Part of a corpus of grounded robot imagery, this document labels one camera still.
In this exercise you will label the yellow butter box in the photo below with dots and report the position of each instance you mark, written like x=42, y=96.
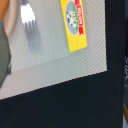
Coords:
x=73, y=16

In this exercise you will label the fork with wooden handle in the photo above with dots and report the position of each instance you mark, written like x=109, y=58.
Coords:
x=30, y=26

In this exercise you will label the tan wooden plate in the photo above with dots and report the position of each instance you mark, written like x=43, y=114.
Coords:
x=8, y=14

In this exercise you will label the foam-padded gripper finger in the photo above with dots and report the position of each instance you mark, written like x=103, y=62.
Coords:
x=5, y=55

